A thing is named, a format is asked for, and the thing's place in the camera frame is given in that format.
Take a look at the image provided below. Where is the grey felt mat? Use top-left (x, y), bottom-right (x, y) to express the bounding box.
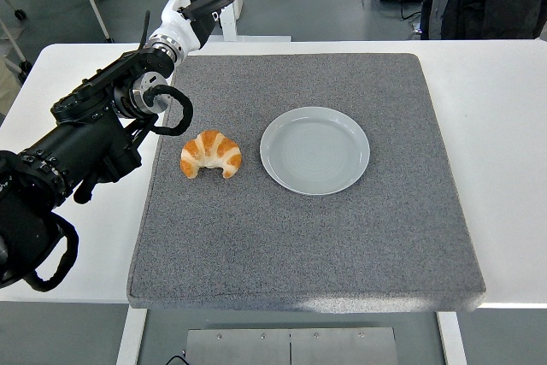
top-left (126, 52), bottom-right (487, 314)

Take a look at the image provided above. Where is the white table leg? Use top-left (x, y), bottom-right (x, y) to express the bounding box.
top-left (435, 311), bottom-right (469, 365)
top-left (115, 309), bottom-right (149, 365)

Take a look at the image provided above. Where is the grey metal plate with screws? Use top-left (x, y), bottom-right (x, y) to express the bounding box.
top-left (185, 327), bottom-right (399, 365)

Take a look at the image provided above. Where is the grey round plate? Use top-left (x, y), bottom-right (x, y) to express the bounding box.
top-left (259, 106), bottom-right (371, 197)

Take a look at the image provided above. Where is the golden croissant bread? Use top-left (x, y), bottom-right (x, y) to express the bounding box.
top-left (179, 129), bottom-right (243, 180)

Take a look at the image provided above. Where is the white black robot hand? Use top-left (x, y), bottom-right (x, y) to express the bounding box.
top-left (149, 0), bottom-right (256, 57)

